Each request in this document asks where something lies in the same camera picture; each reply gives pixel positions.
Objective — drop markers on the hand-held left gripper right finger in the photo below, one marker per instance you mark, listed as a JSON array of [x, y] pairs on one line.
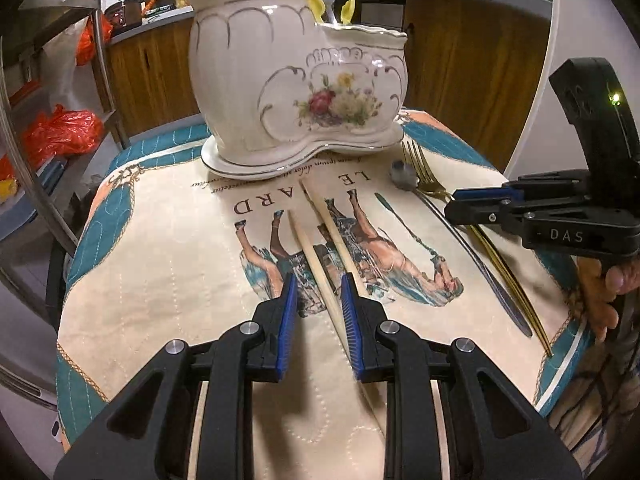
[[352, 325]]

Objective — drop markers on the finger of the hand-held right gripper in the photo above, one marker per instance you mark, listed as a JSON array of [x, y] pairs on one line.
[[480, 193], [475, 215]]

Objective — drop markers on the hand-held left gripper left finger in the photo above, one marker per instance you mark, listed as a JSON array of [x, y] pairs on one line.
[[286, 325]]

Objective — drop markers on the gold fork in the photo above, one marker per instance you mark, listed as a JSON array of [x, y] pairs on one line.
[[434, 190]]

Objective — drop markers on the wooden chopstick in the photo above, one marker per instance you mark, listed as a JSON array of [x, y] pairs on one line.
[[325, 227], [312, 265]]

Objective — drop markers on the silver spoon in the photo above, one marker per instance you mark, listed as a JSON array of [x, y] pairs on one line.
[[500, 290]]

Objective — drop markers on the white floral ceramic utensil holder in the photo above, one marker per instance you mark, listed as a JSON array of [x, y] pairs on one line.
[[240, 85]]

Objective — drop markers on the silver fork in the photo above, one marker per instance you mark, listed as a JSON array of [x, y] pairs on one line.
[[326, 2]]

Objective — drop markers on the yellow plastic tongs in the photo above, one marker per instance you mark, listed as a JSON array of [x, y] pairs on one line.
[[316, 6]]

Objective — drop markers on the person's right hand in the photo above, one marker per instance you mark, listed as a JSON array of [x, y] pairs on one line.
[[607, 310]]

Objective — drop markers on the wooden base cabinets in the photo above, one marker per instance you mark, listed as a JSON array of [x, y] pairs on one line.
[[460, 70]]

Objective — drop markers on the printed quilted cloth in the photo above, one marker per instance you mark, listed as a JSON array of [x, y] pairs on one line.
[[175, 260]]

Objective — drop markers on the blue boards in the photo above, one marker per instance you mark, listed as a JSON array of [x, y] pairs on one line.
[[50, 170]]

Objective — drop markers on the crumpled red plastic bag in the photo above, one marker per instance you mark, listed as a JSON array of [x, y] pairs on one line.
[[62, 130]]

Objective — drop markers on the metal shelf rack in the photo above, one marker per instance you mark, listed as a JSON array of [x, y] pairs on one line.
[[107, 85]]

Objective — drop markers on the yellow object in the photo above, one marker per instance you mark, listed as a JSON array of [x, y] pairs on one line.
[[7, 191]]

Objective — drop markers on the orange kitchen tool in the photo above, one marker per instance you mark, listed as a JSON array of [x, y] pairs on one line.
[[154, 2]]

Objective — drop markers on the dark cooking pot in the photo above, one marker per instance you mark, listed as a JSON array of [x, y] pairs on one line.
[[122, 11]]

